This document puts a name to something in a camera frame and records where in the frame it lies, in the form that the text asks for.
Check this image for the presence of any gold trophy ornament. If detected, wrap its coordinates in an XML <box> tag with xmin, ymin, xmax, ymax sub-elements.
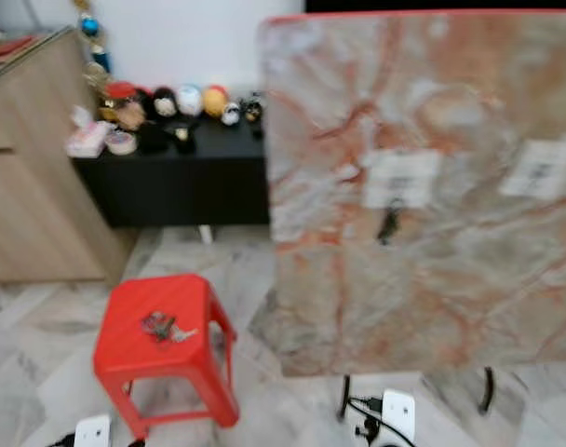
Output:
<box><xmin>72</xmin><ymin>0</ymin><xmax>114</xmax><ymax>94</ymax></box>

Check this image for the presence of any black fabric pouch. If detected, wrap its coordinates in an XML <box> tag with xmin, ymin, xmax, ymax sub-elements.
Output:
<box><xmin>138</xmin><ymin>121</ymin><xmax>173</xmax><ymax>153</ymax></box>

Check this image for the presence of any key bunch with red ring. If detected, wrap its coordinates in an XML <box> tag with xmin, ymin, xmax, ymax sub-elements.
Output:
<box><xmin>141</xmin><ymin>309</ymin><xmax>200</xmax><ymax>345</ymax></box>

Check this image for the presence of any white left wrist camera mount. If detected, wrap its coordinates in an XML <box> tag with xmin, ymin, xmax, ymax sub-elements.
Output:
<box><xmin>73</xmin><ymin>413</ymin><xmax>113</xmax><ymax>447</ymax></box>

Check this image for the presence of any white tape roll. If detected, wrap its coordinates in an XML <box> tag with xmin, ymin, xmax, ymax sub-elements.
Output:
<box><xmin>105</xmin><ymin>129</ymin><xmax>139</xmax><ymax>156</ymax></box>

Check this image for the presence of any black low sideboard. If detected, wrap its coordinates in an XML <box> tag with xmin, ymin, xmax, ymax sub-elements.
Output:
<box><xmin>72</xmin><ymin>114</ymin><xmax>271</xmax><ymax>230</ymax></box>

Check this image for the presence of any dark key bunch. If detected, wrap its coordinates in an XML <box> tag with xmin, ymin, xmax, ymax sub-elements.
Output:
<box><xmin>375</xmin><ymin>196</ymin><xmax>408</xmax><ymax>247</ymax></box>

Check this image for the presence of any light wooden cabinet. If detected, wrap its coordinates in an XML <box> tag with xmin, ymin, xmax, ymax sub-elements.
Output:
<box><xmin>0</xmin><ymin>25</ymin><xmax>137</xmax><ymax>284</ymax></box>

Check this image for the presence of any black mouse plush toy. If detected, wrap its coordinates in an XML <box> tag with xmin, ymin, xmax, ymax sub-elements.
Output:
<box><xmin>150</xmin><ymin>86</ymin><xmax>180</xmax><ymax>120</ymax></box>

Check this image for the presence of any pink white tissue pack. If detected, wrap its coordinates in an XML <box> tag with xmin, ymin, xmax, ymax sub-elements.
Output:
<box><xmin>65</xmin><ymin>104</ymin><xmax>113</xmax><ymax>158</ymax></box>

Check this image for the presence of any red flat item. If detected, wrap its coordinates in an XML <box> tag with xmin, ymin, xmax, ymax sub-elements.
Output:
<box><xmin>0</xmin><ymin>34</ymin><xmax>34</xmax><ymax>57</ymax></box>

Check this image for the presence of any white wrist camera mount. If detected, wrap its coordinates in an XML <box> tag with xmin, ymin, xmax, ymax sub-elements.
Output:
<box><xmin>73</xmin><ymin>413</ymin><xmax>113</xmax><ymax>447</ymax></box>
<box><xmin>380</xmin><ymin>388</ymin><xmax>417</xmax><ymax>446</ymax></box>

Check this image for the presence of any marble pattern table top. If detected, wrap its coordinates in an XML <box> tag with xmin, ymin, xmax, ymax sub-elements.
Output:
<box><xmin>250</xmin><ymin>9</ymin><xmax>566</xmax><ymax>378</ymax></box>

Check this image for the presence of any white duck plush toy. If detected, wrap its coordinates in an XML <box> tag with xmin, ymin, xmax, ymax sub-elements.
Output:
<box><xmin>176</xmin><ymin>83</ymin><xmax>204</xmax><ymax>117</ymax></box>

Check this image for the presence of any white tape patch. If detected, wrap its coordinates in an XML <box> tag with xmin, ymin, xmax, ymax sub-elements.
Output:
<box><xmin>361</xmin><ymin>147</ymin><xmax>445</xmax><ymax>211</ymax></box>
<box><xmin>500</xmin><ymin>138</ymin><xmax>566</xmax><ymax>201</ymax></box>

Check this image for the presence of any dark metal table leg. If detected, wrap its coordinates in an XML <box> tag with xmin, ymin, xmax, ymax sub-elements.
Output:
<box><xmin>336</xmin><ymin>373</ymin><xmax>352</xmax><ymax>422</ymax></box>
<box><xmin>479</xmin><ymin>367</ymin><xmax>496</xmax><ymax>416</ymax></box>

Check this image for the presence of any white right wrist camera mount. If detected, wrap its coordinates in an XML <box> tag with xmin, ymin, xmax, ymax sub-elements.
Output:
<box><xmin>380</xmin><ymin>388</ymin><xmax>417</xmax><ymax>446</ymax></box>

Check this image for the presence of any small panda plush toy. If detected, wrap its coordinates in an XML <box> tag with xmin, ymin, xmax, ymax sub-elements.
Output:
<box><xmin>220</xmin><ymin>100</ymin><xmax>241</xmax><ymax>127</ymax></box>

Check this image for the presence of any black bird plush toy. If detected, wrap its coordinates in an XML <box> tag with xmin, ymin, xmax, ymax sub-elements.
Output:
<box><xmin>240</xmin><ymin>95</ymin><xmax>266</xmax><ymax>125</ymax></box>

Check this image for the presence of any red plastic stool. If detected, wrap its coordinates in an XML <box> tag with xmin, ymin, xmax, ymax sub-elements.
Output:
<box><xmin>92</xmin><ymin>272</ymin><xmax>240</xmax><ymax>441</ymax></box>

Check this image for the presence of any yellow bear plush toy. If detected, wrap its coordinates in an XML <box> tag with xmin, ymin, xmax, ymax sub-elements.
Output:
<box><xmin>202</xmin><ymin>83</ymin><xmax>229</xmax><ymax>118</ymax></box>

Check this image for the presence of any clear jar with red lid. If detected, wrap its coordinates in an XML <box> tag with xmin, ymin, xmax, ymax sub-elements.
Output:
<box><xmin>103</xmin><ymin>80</ymin><xmax>147</xmax><ymax>131</ymax></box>

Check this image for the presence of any black tape dispenser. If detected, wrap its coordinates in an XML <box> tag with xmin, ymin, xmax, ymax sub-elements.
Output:
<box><xmin>171</xmin><ymin>120</ymin><xmax>199</xmax><ymax>152</ymax></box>

